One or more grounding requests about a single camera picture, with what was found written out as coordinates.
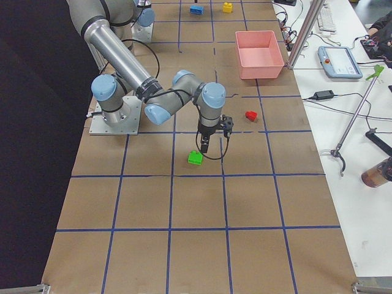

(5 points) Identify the blue toy block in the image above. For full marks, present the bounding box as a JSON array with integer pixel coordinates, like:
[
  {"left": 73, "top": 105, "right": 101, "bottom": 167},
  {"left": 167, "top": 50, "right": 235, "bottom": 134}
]
[{"left": 189, "top": 5, "right": 204, "bottom": 15}]

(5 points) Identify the green handled reacher grabber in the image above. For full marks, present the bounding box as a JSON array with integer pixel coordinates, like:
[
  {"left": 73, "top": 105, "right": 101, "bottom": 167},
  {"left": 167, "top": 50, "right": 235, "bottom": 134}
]
[{"left": 321, "top": 64, "right": 385, "bottom": 177}]

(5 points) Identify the white keyboard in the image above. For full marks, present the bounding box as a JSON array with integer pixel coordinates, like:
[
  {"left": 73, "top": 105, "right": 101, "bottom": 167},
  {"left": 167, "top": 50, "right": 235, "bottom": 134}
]
[{"left": 317, "top": 6, "right": 336, "bottom": 34}]

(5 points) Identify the green toy block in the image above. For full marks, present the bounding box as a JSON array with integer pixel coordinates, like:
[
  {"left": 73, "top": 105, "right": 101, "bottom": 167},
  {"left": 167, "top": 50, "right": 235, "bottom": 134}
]
[{"left": 187, "top": 150, "right": 203, "bottom": 165}]

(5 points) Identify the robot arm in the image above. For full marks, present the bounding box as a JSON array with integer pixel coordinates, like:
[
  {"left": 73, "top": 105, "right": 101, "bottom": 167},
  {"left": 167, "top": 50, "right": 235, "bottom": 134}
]
[
  {"left": 131, "top": 0, "right": 155, "bottom": 28},
  {"left": 68, "top": 1, "right": 234, "bottom": 154}
]

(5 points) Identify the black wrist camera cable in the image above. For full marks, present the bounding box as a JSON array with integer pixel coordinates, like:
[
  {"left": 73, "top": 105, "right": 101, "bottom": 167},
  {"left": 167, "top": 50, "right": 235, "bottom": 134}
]
[{"left": 195, "top": 131, "right": 231, "bottom": 160}]

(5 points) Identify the pink plastic box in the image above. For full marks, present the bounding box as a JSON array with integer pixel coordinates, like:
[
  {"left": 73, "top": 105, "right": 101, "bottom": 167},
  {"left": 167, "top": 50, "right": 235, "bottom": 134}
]
[{"left": 235, "top": 31, "right": 285, "bottom": 80}]

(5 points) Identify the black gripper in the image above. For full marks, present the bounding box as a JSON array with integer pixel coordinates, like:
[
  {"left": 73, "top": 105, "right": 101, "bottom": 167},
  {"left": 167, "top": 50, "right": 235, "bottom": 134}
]
[{"left": 198, "top": 115, "right": 233, "bottom": 153}]

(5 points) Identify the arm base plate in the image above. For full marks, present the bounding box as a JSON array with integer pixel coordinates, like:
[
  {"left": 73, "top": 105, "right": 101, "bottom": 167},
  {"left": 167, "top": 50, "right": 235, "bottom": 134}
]
[
  {"left": 89, "top": 96, "right": 142, "bottom": 135},
  {"left": 131, "top": 23, "right": 154, "bottom": 43}
]

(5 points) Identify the teach pendant tablet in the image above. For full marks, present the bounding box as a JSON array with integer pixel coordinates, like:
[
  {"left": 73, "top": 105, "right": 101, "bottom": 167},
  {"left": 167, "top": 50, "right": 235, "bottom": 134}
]
[{"left": 317, "top": 46, "right": 363, "bottom": 80}]

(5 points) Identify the aluminium frame post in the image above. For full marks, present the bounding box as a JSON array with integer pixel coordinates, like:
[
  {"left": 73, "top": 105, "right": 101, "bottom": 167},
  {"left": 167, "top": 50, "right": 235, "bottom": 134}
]
[{"left": 287, "top": 0, "right": 325, "bottom": 69}]

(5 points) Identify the yellow toy block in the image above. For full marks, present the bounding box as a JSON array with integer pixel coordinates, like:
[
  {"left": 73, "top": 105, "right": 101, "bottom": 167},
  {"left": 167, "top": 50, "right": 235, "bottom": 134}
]
[{"left": 222, "top": 2, "right": 233, "bottom": 13}]

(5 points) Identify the brown bottle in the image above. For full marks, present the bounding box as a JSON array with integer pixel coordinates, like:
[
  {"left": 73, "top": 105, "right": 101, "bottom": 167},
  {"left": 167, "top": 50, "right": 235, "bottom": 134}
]
[{"left": 361, "top": 157, "right": 391, "bottom": 187}]

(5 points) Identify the black power adapter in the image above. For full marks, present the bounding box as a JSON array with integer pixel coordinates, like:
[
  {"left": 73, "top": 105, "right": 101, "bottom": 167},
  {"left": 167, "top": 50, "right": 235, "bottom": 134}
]
[{"left": 313, "top": 90, "right": 335, "bottom": 100}]

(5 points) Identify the red toy block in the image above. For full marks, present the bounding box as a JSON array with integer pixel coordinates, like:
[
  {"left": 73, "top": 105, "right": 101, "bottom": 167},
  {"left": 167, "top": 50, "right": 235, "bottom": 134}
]
[{"left": 245, "top": 111, "right": 258, "bottom": 121}]

